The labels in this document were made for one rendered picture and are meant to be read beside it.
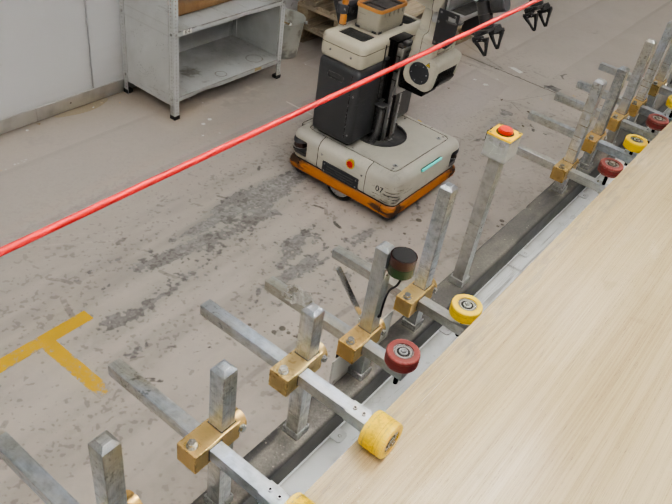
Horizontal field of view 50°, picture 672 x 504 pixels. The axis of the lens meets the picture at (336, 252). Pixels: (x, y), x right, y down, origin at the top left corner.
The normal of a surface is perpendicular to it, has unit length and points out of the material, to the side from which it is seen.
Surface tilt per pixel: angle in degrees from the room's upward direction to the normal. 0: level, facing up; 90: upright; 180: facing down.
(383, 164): 0
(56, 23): 90
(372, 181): 90
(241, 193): 0
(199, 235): 0
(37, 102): 90
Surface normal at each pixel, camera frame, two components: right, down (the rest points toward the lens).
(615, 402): 0.13, -0.77
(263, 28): -0.62, 0.44
